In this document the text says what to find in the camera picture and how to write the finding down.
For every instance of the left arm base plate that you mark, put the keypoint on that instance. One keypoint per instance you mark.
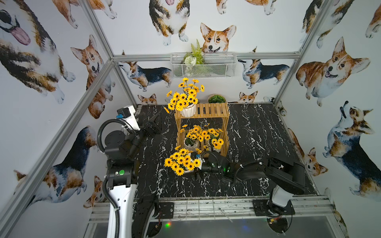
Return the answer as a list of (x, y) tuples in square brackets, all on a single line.
[(164, 210)]

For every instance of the aluminium front rail frame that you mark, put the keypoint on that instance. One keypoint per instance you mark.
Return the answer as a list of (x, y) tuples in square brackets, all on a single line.
[(237, 208)]

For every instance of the green fern white flower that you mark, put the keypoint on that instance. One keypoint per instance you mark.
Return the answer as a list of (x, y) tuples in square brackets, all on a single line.
[(195, 56)]

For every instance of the wooden two-tier shelf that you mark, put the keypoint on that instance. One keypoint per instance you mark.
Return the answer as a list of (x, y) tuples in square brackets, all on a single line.
[(204, 112)]

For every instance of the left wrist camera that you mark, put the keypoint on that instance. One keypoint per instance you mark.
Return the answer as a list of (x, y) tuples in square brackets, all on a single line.
[(127, 114)]

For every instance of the pink pot green plant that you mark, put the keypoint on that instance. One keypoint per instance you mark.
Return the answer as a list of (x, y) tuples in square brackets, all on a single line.
[(216, 98)]

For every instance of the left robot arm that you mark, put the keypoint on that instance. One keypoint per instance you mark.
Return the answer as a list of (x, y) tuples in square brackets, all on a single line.
[(121, 139)]

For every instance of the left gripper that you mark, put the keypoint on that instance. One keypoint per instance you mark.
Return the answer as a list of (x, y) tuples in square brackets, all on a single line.
[(151, 128)]

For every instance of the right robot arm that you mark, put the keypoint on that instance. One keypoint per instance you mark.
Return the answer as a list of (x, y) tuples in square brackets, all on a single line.
[(287, 174)]

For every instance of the sunflower pot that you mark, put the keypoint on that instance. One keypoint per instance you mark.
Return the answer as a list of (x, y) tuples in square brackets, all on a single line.
[(213, 140), (184, 161), (185, 101), (190, 138)]

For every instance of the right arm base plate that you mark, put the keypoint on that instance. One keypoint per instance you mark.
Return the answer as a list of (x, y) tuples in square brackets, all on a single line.
[(265, 207)]

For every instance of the white wire wall basket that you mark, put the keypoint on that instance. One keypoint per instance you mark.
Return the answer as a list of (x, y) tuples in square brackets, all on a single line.
[(212, 65)]

